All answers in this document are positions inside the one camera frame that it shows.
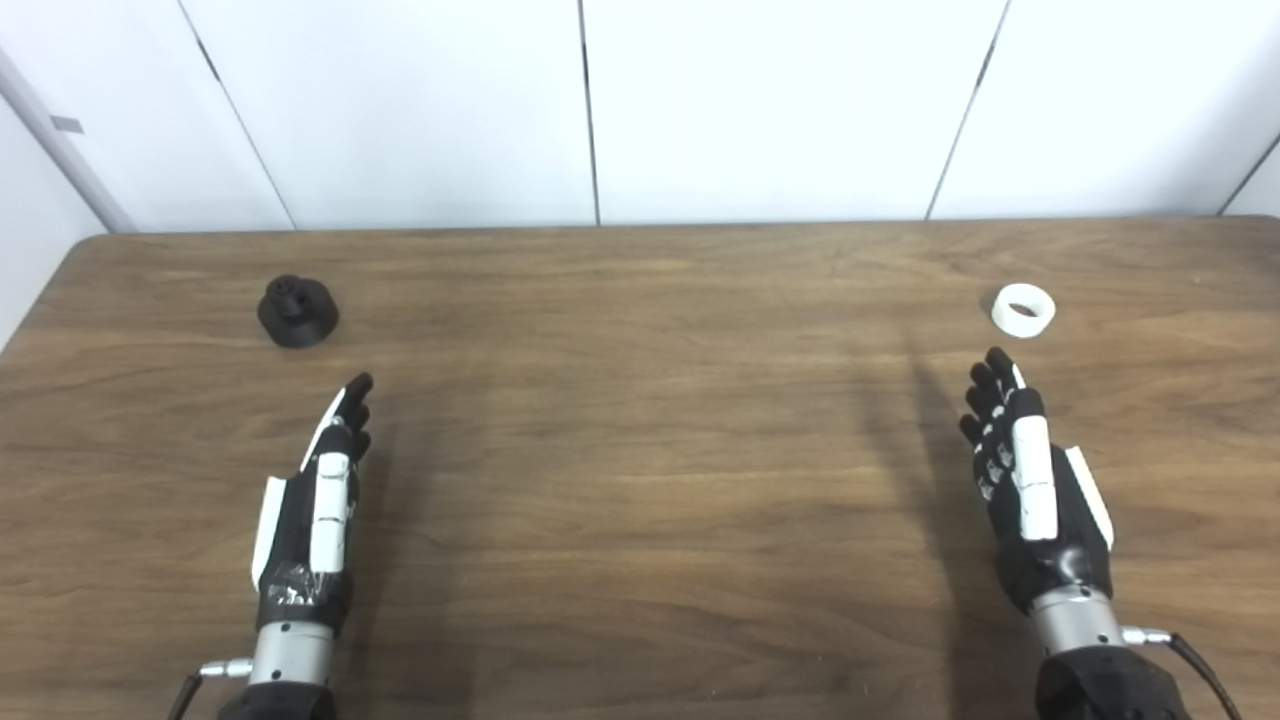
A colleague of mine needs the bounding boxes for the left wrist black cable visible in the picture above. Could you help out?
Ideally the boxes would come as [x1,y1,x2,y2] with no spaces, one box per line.
[165,658,253,720]

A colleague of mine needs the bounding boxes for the round black part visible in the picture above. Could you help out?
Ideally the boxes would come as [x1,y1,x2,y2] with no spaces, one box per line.
[257,275,340,349]

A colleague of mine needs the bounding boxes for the grey wall corner strip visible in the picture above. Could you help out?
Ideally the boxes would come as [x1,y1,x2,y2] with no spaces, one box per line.
[0,45,137,234]

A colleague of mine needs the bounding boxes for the white ring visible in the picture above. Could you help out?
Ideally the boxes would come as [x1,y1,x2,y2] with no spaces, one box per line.
[991,284,1057,339]

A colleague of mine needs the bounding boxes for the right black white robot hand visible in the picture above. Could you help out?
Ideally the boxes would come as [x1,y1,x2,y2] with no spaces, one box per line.
[958,347,1116,614]

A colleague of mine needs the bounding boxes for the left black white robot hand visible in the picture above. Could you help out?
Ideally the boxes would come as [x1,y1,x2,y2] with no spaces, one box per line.
[251,373,375,634]

